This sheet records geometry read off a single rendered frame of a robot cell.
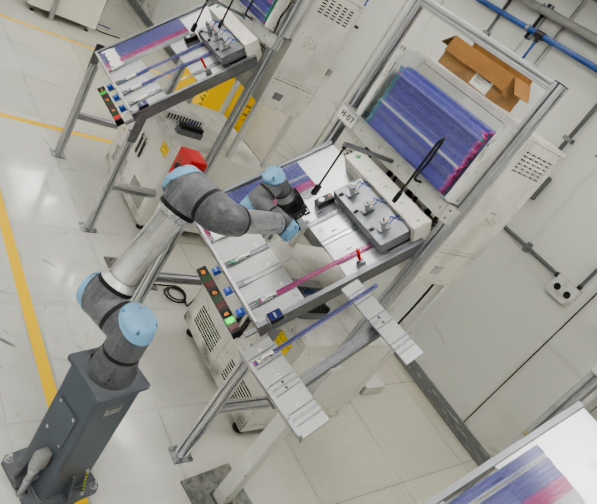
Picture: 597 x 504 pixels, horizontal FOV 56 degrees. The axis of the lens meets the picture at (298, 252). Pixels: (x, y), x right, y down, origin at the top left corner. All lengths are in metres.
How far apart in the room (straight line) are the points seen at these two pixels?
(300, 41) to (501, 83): 1.18
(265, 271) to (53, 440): 0.90
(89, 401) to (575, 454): 1.39
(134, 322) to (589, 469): 1.33
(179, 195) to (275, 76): 1.73
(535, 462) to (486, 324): 1.93
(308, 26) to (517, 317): 2.03
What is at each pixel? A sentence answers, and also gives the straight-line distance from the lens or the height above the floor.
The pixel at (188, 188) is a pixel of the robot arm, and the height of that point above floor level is 1.14.
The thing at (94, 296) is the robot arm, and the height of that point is 0.75.
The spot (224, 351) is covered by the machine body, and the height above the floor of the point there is 0.21.
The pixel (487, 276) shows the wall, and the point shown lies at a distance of 3.66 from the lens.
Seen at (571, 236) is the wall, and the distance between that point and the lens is 3.48.
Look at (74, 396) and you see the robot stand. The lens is 1.84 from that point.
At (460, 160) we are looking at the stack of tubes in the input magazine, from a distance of 2.08.
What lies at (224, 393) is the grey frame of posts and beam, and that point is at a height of 0.41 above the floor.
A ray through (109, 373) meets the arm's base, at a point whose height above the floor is 0.60.
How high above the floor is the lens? 1.81
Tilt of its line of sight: 25 degrees down
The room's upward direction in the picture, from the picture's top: 35 degrees clockwise
